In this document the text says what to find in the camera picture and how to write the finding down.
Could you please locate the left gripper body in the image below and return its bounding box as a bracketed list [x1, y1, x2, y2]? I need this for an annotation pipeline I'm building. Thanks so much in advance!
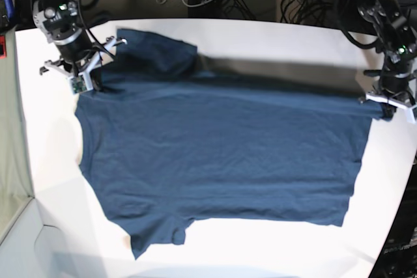
[358, 74, 416, 122]

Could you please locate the green curtain panel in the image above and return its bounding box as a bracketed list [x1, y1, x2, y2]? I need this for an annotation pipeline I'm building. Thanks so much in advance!
[1, 30, 34, 241]

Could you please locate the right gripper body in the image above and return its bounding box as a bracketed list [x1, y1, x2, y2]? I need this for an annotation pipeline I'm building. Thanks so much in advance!
[39, 35, 128, 79]

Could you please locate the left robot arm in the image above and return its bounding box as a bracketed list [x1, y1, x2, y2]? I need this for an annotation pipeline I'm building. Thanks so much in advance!
[334, 0, 416, 124]

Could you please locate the blue handled tool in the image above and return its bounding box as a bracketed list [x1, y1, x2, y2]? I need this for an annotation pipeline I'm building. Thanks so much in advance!
[3, 0, 15, 20]

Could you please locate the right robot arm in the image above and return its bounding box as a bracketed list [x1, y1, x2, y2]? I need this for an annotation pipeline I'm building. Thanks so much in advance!
[32, 0, 127, 94]

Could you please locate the dark blue t-shirt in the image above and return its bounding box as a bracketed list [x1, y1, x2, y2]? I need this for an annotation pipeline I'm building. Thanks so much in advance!
[75, 29, 384, 257]

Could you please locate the red box at edge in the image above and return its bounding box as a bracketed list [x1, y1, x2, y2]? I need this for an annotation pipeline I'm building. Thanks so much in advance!
[0, 35, 7, 59]

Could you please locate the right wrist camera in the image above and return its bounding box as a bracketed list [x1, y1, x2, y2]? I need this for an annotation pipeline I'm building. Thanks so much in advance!
[68, 76, 90, 94]

